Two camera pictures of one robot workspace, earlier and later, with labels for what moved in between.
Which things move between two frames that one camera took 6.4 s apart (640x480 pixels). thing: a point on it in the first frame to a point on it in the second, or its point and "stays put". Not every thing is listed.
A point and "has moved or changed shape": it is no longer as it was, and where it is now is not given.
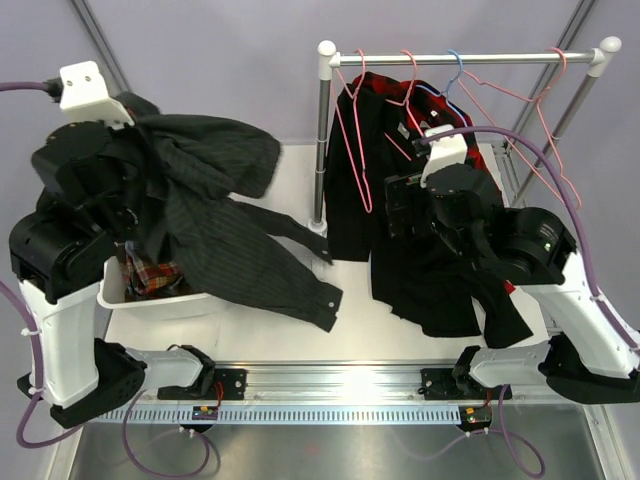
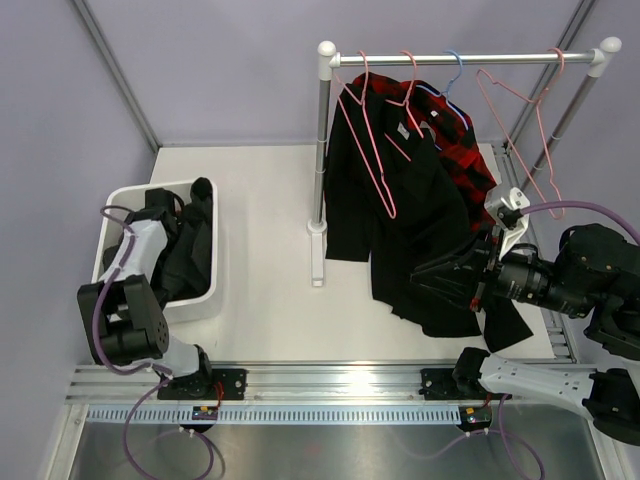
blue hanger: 446,91 stays put
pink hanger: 348,113 to 358,125
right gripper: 402,192 to 453,279
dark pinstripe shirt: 185,172 has moved or changed shape
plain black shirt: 440,288 stays put
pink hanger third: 407,105 stays put
